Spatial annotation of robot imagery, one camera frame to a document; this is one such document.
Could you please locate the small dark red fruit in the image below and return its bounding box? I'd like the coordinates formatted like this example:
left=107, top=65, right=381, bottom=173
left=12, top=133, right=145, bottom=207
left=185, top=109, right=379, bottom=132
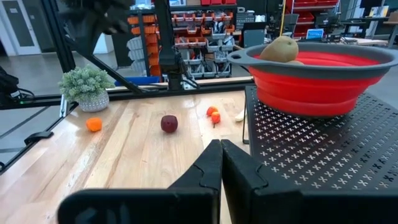
left=160, top=114, right=179, bottom=134

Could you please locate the white door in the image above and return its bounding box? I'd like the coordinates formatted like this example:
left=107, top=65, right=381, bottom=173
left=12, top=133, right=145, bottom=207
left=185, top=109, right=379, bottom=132
left=0, top=0, right=42, bottom=57

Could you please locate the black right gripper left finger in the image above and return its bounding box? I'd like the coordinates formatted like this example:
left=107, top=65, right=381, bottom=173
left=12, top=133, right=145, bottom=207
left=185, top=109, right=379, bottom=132
left=57, top=139, right=223, bottom=224

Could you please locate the yellow hanging cable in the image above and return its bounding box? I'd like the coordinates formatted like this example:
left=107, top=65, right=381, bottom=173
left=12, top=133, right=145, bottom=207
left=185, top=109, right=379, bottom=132
left=279, top=0, right=287, bottom=37

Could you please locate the black control box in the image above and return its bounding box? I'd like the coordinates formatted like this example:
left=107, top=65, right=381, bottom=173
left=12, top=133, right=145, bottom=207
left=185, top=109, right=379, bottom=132
left=0, top=65, right=35, bottom=106

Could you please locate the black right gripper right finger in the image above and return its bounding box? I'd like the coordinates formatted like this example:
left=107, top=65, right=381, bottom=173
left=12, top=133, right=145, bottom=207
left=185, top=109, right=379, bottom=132
left=221, top=139, right=398, bottom=224

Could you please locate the blue bin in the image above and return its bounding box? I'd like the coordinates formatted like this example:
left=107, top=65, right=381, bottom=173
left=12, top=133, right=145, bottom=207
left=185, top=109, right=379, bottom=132
left=114, top=75, right=161, bottom=87

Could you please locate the black perforated metal rack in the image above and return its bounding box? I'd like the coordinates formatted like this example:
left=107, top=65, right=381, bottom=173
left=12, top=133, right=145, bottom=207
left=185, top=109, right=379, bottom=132
left=242, top=85, right=398, bottom=192

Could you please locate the green plant in white pot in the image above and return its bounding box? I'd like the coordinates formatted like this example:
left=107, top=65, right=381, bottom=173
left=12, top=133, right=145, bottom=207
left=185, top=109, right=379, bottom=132
left=58, top=65, right=116, bottom=113

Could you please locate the storage bin shelf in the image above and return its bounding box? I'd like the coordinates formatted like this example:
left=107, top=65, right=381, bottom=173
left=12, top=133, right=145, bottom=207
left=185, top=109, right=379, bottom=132
left=126, top=0, right=239, bottom=79

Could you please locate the black table clamp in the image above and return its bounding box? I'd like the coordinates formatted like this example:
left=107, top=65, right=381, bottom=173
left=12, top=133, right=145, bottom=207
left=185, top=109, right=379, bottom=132
left=24, top=130, right=54, bottom=146

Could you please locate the red collapsible bowl grey rim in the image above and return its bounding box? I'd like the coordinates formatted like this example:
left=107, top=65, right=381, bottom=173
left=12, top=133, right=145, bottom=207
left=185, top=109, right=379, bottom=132
left=226, top=42, right=398, bottom=118

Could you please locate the small orange fruit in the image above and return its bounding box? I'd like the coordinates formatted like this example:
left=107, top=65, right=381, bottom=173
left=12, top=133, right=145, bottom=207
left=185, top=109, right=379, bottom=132
left=85, top=117, right=103, bottom=133

